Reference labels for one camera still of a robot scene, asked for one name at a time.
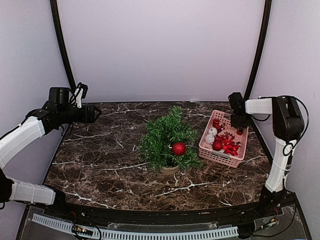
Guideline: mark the pink plastic basket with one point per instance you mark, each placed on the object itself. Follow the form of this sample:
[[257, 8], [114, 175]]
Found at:
[[205, 150]]

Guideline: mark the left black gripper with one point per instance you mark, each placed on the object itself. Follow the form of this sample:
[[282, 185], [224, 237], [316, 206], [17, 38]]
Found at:
[[90, 119]]

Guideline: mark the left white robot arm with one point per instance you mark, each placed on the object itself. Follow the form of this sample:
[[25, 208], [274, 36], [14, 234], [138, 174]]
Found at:
[[11, 144]]

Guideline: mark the left black frame pole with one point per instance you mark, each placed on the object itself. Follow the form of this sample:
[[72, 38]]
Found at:
[[62, 45]]

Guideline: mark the right black frame pole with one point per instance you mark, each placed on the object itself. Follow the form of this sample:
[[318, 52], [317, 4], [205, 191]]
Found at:
[[259, 48]]

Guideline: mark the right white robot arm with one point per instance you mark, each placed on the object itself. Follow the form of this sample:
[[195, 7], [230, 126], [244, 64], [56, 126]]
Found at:
[[288, 127]]

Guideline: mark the black frame pole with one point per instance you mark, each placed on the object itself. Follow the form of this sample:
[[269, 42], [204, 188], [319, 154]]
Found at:
[[259, 48], [62, 45]]

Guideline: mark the white perforated cable duct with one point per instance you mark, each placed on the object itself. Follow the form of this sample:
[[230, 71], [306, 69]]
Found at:
[[121, 231]]

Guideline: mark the red ball ornament cluster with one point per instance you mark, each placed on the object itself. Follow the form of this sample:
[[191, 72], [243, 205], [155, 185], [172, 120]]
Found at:
[[226, 141]]

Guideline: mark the white ball ornament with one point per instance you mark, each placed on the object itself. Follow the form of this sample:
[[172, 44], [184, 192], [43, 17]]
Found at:
[[213, 131], [209, 138]]

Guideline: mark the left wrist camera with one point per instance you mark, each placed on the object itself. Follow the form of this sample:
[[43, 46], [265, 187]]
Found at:
[[79, 94]]

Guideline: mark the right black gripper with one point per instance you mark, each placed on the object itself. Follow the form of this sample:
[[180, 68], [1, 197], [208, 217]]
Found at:
[[233, 123]]

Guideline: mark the small green christmas tree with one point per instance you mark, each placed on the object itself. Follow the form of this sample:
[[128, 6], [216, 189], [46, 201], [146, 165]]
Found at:
[[155, 146]]

